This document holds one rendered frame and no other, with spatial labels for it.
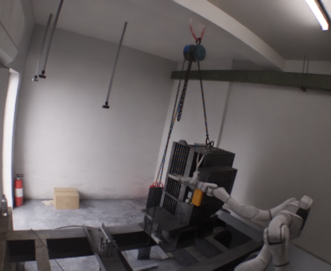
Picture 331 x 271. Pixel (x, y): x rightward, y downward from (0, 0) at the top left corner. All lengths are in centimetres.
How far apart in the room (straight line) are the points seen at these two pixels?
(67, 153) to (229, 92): 282
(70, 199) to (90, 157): 84
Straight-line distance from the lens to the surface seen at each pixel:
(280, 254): 109
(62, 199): 371
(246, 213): 147
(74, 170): 394
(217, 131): 329
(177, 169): 211
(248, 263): 138
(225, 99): 329
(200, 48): 182
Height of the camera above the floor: 191
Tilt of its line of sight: 7 degrees down
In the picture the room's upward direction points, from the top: 12 degrees clockwise
